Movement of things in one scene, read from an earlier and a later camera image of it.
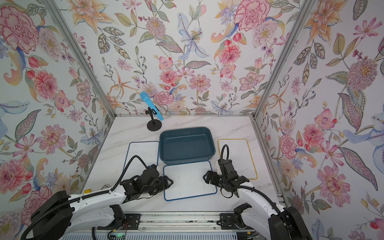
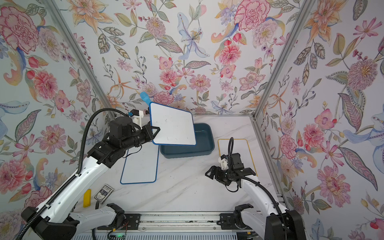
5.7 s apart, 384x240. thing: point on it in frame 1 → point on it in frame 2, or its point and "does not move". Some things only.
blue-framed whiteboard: [147, 151] does not move
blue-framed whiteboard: [188, 180] → [176, 126]
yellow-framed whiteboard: [240, 153] does not move
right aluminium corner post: [305, 10] does not move
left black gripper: [166, 185] → [150, 135]
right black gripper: [209, 174] → [218, 175]
